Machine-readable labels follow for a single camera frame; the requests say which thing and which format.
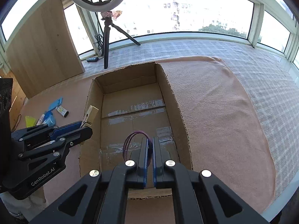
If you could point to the wooden clothespin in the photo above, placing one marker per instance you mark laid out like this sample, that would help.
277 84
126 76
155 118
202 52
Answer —
91 115

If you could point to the light wooden board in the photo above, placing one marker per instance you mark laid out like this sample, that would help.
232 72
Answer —
42 46

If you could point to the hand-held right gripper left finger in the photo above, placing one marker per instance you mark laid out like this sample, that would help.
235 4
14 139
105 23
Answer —
145 168

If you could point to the pink blanket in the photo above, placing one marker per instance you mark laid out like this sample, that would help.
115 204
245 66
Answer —
210 121

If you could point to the yellow shuttlecock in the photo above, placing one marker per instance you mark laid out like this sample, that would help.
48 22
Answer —
30 121

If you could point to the patterned white lighter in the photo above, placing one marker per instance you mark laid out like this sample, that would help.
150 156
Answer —
62 110

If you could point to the checked white cloth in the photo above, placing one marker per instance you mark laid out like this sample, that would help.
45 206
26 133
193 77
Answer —
268 86

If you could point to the black tripod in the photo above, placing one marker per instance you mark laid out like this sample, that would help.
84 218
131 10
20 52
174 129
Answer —
107 46

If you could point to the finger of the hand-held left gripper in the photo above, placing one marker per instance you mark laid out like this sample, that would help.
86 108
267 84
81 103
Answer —
79 136
67 129

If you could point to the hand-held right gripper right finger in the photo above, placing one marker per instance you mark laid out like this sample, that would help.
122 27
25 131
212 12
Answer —
154 168

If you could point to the cardboard box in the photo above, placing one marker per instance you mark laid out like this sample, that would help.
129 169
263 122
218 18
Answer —
133 98

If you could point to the wooden slat panel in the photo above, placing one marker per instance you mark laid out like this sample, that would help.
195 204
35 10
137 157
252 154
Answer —
17 93

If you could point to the blue phone stand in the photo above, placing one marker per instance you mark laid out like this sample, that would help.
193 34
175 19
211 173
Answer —
55 103

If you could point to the green lip balm tube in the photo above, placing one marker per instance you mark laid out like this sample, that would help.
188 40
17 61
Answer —
41 119

